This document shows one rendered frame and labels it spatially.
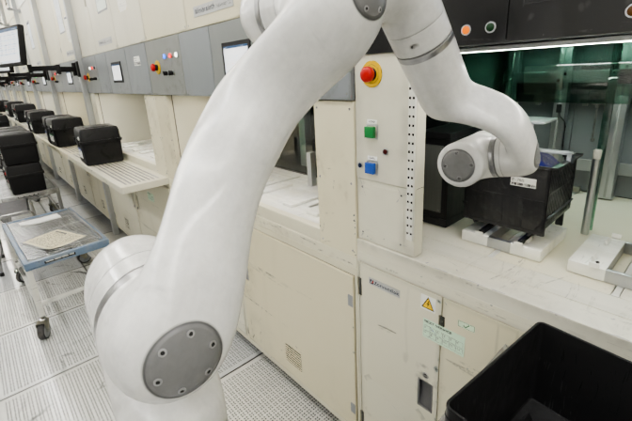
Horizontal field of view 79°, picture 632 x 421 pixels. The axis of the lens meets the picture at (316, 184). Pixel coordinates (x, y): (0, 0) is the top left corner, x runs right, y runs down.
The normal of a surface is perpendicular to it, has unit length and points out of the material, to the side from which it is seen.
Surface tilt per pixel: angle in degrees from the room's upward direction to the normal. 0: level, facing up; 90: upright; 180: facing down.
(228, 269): 72
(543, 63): 90
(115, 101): 90
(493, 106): 48
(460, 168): 90
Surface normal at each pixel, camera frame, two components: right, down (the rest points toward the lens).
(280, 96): 0.48, 0.30
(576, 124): -0.74, 0.22
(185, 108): 0.67, 0.18
